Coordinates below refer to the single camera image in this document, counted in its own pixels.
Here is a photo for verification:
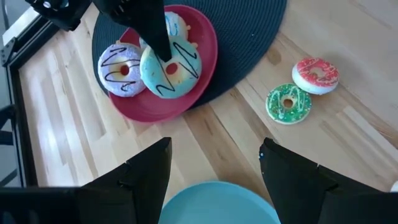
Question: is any teal round plate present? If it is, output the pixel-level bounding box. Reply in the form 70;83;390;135
157;181;282;224

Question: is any large white donut blue drizzle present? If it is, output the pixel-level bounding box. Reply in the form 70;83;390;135
139;11;199;50

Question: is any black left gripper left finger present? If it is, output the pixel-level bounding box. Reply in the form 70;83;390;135
76;136;173;224

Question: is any red round plate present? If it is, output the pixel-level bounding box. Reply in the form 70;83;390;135
108;4;218;123

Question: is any dark round woven placemat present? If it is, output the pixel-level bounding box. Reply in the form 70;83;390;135
91;0;289;109

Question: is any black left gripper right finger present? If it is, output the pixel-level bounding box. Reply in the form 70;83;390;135
259;138;383;224

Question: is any large purple donut dark drizzle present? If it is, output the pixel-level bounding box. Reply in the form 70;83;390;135
97;42;147;98

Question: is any small green frosted donut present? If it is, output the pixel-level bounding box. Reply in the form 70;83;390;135
265;83;313;126

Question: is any large mint donut dark drizzle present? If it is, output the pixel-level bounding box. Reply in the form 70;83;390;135
139;35;203;100

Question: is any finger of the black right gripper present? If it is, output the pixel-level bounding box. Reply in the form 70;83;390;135
92;0;174;63

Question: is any small red frosted donut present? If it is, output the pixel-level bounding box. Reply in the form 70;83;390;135
291;57;340;96

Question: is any black aluminium table frame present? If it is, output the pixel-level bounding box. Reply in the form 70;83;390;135
0;14;62;189

